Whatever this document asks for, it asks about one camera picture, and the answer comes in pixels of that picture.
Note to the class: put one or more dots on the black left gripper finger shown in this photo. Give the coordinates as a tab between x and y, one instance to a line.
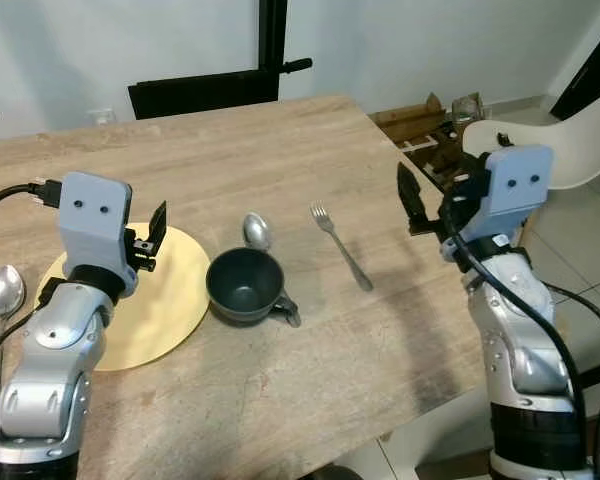
158	225

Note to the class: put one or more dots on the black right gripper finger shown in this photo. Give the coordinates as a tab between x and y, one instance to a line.
413	200

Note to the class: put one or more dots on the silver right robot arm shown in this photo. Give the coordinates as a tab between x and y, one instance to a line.
520	360

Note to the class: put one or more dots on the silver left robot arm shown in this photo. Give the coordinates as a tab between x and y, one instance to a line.
45	370

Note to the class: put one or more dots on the round yellow plate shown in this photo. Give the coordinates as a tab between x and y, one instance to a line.
165	300

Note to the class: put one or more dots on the brown wooden crate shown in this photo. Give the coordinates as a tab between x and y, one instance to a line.
420	125

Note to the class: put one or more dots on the small black object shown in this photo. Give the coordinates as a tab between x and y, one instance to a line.
501	138

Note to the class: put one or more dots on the silver metal fork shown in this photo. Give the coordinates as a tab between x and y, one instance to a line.
342	250

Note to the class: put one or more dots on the silver metal spoon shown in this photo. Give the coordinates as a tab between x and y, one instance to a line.
4	290
257	232

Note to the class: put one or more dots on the dark grey bowl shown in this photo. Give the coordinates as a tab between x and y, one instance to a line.
245	285

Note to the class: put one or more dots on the white plastic chair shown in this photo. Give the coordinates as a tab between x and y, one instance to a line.
580	140

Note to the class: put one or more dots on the black flat panel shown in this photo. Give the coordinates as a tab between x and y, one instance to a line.
205	93

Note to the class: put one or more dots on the black door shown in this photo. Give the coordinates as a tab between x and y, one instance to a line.
595	75

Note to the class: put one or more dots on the black robot foot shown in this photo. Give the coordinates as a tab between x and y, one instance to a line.
330	473

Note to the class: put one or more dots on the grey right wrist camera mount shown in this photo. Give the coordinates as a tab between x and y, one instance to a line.
518	190

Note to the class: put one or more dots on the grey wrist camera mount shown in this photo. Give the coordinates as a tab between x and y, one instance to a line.
92	220
518	190

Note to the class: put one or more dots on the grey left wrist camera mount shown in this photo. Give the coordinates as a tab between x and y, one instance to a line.
92	220

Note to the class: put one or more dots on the white wall socket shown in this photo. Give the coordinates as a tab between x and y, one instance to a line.
102	115

